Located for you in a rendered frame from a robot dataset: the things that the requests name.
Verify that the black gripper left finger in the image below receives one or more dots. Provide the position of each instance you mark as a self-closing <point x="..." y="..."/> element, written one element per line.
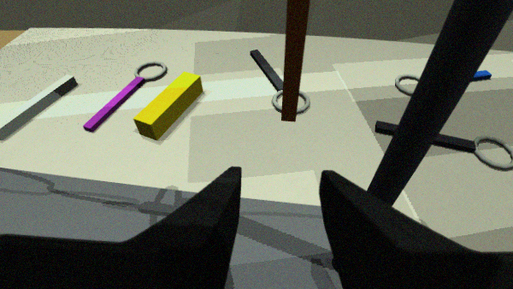
<point x="191" y="248"/>

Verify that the yellow rectangular block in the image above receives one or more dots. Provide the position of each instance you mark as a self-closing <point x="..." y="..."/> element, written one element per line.
<point x="157" y="117"/>

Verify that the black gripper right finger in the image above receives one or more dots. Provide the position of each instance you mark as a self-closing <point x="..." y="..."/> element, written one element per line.
<point x="375" y="246"/>

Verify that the grey rectangular bar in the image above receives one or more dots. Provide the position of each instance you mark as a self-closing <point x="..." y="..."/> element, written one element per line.
<point x="38" y="103"/>

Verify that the black handle with grey ring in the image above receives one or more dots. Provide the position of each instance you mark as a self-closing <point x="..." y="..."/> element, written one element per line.
<point x="276" y="80"/>
<point x="455" y="143"/>

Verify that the grey ring with blue handle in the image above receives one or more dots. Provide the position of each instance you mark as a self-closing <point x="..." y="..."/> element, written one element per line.
<point x="480" y="75"/>

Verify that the grey loop with purple handle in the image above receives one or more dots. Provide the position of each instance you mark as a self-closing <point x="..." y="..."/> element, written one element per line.
<point x="106" y="111"/>

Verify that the grey loop with orange handle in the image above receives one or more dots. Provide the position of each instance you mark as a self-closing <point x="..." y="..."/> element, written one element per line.
<point x="297" y="13"/>

